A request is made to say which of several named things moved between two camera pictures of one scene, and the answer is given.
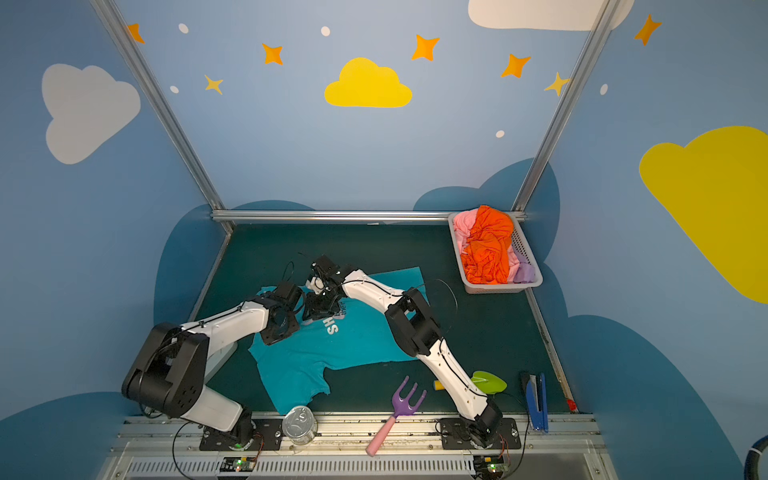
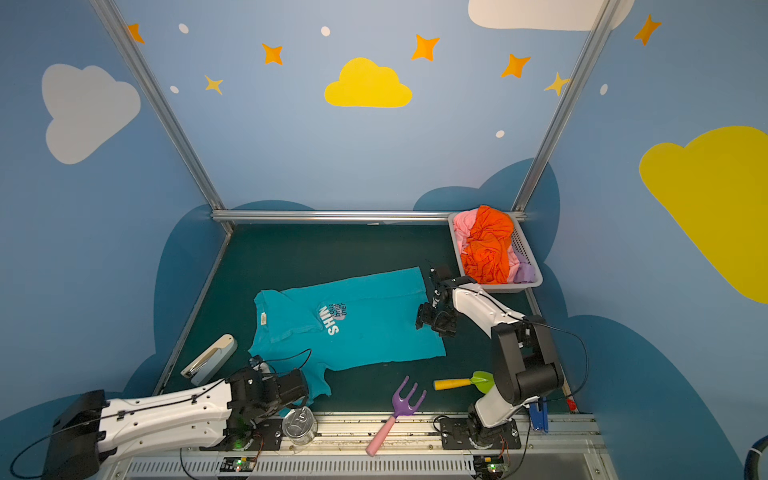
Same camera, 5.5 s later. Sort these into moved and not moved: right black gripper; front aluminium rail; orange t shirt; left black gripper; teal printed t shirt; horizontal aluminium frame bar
Moved: left black gripper; right black gripper
Not moved: teal printed t shirt; horizontal aluminium frame bar; orange t shirt; front aluminium rail
